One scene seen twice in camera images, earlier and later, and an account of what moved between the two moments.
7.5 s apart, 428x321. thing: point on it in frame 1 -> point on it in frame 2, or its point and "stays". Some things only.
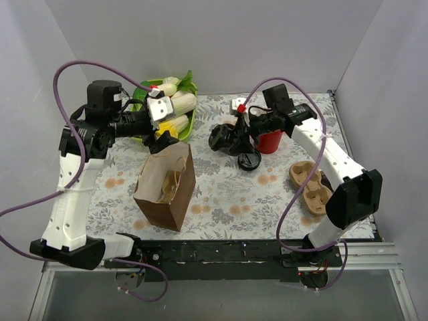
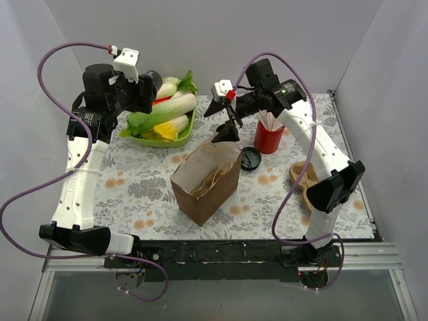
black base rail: [223, 261] stays
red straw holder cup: [269, 142] stays
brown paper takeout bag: [165, 186] -> [205, 177]
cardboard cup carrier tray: [315, 198] stays
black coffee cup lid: [249, 162] stays
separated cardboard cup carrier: [170, 184] -> [219, 170]
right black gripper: [241, 132] -> [232, 109]
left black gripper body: [152, 132] -> [146, 92]
